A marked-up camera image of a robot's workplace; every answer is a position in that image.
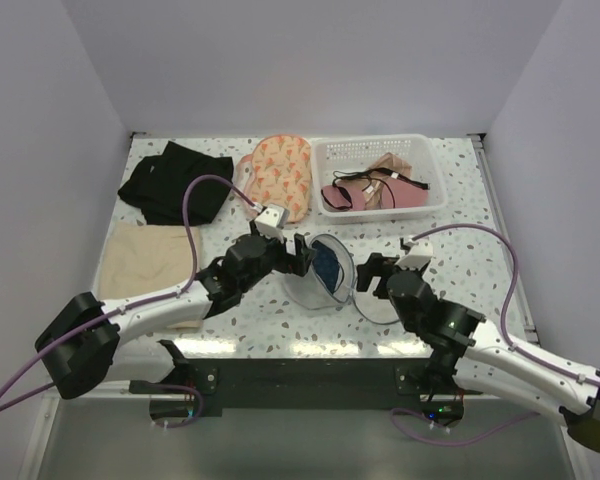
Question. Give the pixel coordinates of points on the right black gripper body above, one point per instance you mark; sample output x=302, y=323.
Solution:
x=409, y=321

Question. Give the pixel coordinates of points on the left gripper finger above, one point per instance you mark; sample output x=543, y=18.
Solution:
x=298, y=267
x=301, y=249

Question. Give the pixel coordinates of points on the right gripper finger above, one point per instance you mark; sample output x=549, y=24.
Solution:
x=365, y=274
x=377, y=261

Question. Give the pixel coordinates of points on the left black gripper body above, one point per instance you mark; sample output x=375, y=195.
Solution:
x=290, y=256

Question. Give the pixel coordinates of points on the navy blue lace bra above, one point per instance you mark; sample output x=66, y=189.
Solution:
x=327, y=265

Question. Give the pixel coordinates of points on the round white mesh laundry bag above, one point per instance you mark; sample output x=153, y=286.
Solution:
x=309, y=293

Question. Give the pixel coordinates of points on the tulip print mesh laundry bag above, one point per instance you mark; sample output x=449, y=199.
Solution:
x=278, y=171

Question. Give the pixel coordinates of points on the white plastic basket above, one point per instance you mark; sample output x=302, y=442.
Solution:
x=354, y=154

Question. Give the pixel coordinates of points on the black garment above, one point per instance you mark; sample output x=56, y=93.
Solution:
x=158, y=183

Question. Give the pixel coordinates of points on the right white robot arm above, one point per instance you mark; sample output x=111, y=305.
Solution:
x=470, y=351

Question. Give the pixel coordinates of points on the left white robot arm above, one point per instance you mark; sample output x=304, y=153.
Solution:
x=83, y=344

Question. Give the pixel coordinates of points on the pink beige bra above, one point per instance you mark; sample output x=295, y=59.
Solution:
x=384, y=184

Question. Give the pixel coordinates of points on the beige folded garment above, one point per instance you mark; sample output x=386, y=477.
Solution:
x=147, y=261

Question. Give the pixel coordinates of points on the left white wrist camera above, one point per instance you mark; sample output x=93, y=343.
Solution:
x=270, y=222

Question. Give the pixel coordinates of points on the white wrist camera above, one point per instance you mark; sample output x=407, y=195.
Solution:
x=417, y=255
x=270, y=222

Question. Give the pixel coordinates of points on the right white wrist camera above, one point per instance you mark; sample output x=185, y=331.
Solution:
x=417, y=255

